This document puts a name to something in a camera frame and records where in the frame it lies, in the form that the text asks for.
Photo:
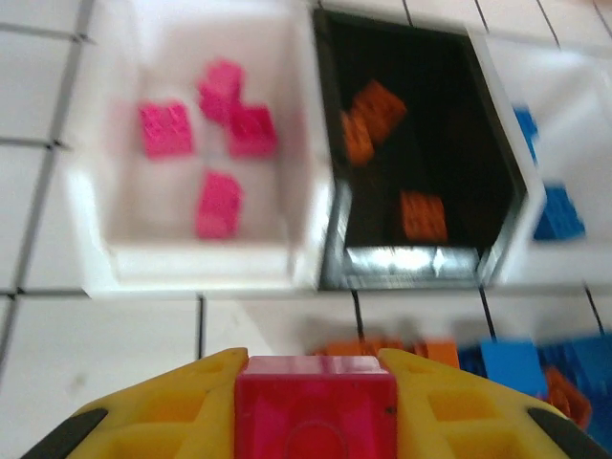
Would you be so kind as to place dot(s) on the black plastic bin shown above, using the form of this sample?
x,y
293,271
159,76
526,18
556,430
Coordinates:
x,y
459,143

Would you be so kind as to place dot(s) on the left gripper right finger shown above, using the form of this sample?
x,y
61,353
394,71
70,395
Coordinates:
x,y
468,416

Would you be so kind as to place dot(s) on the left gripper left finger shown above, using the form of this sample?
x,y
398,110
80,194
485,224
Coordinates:
x,y
158,411

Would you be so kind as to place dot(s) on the white plastic bin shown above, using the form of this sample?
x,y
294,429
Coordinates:
x,y
191,268
574,158

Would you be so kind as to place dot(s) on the pink lego brick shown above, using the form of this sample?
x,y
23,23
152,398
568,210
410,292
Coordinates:
x,y
219,205
167,129
315,411
220,88
251,131

